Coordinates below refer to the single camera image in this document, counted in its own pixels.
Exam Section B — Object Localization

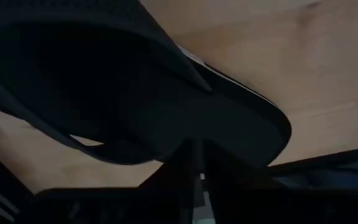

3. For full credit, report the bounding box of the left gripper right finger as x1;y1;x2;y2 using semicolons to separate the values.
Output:
203;140;291;224

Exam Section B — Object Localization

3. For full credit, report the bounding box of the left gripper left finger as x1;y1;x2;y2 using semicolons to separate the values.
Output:
138;139;199;224

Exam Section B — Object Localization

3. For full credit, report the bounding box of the black flip-flop white-striped sole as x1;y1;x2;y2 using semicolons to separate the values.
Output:
0;0;293;167

